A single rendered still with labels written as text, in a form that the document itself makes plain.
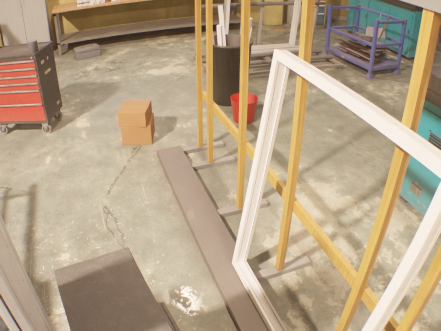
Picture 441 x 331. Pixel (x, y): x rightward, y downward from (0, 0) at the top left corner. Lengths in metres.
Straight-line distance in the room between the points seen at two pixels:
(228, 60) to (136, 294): 3.45
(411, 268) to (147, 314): 0.92
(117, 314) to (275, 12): 8.27
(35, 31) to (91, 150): 4.35
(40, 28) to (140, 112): 4.52
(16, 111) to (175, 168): 2.07
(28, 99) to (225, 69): 2.27
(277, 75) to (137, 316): 1.28
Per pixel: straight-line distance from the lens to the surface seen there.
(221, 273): 2.60
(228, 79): 4.64
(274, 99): 2.00
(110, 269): 1.62
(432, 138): 3.12
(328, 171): 3.73
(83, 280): 1.61
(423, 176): 3.27
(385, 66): 6.58
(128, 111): 3.96
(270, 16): 9.09
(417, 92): 1.31
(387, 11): 8.22
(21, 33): 8.07
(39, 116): 4.56
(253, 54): 6.38
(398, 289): 1.39
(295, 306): 2.53
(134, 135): 4.02
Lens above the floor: 2.01
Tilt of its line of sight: 32 degrees down
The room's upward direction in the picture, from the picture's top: straight up
